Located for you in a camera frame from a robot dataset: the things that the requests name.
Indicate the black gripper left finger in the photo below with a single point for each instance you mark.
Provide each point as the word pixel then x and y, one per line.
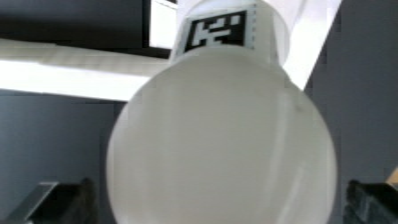
pixel 57 204

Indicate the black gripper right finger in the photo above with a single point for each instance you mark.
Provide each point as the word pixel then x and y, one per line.
pixel 371 203

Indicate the white lamp bulb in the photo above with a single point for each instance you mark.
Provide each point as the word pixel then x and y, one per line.
pixel 220 153

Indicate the white U-shaped frame barrier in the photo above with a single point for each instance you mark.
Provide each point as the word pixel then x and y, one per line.
pixel 286 25

